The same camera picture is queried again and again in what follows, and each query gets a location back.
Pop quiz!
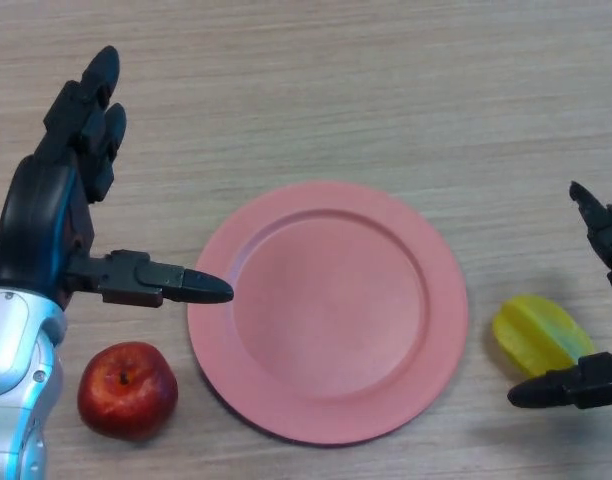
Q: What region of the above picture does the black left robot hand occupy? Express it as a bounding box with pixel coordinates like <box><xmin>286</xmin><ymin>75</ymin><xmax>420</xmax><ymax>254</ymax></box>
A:
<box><xmin>0</xmin><ymin>45</ymin><xmax>236</xmax><ymax>314</ymax></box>

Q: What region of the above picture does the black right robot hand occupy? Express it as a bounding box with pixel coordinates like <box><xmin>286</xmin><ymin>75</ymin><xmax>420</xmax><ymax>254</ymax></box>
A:
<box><xmin>506</xmin><ymin>180</ymin><xmax>612</xmax><ymax>410</ymax></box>

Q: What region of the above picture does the yellow starfruit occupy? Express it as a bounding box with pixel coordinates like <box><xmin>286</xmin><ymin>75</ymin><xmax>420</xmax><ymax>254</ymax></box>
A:
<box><xmin>491</xmin><ymin>294</ymin><xmax>596</xmax><ymax>377</ymax></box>

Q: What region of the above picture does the pink round plate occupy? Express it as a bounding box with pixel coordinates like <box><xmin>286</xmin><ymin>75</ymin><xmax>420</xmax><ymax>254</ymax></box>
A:
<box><xmin>187</xmin><ymin>180</ymin><xmax>470</xmax><ymax>445</ymax></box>

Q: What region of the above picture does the red apple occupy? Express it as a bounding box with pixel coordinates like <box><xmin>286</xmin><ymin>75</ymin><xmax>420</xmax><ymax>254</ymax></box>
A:
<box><xmin>77</xmin><ymin>341</ymin><xmax>179</xmax><ymax>441</ymax></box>

